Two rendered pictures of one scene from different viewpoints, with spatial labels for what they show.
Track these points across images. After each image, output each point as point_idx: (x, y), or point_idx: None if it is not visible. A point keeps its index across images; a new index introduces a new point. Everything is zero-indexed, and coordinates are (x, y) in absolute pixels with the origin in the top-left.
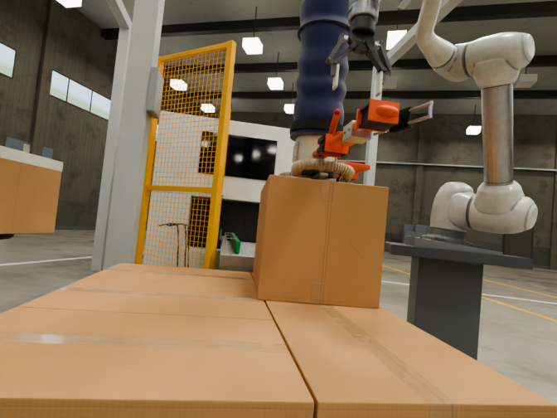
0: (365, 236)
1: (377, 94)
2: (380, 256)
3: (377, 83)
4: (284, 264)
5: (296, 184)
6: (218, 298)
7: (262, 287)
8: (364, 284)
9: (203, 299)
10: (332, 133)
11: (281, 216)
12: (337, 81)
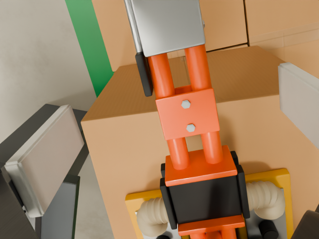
0: (130, 86)
1: (75, 122)
2: (112, 81)
3: (59, 157)
4: (239, 57)
5: (266, 90)
6: (302, 28)
7: (257, 48)
8: (135, 69)
9: (318, 16)
10: (211, 236)
11: (269, 70)
12: (288, 72)
